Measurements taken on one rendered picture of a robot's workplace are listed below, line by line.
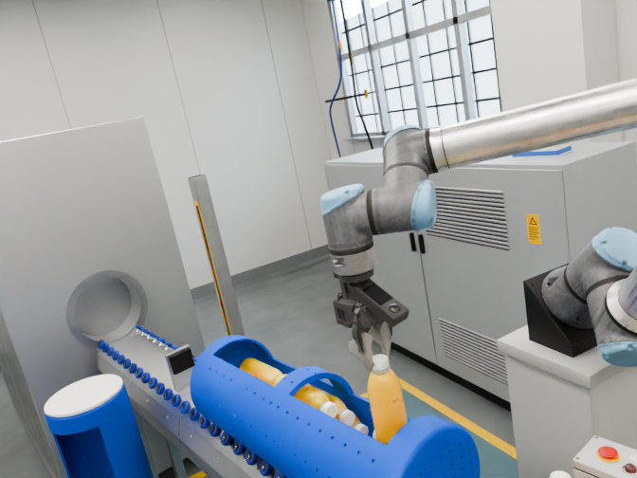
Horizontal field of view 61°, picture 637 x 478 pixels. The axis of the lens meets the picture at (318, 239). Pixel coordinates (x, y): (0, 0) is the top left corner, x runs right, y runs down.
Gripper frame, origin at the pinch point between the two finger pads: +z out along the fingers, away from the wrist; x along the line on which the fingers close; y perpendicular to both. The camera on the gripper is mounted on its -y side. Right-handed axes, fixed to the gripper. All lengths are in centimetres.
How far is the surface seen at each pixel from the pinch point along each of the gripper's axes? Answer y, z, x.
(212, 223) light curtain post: 130, -14, -34
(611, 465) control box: -34, 27, -26
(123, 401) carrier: 118, 37, 24
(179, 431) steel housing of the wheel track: 100, 49, 13
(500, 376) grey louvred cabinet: 89, 111, -161
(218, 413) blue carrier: 57, 25, 14
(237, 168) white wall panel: 467, -1, -244
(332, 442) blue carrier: 8.3, 16.9, 10.4
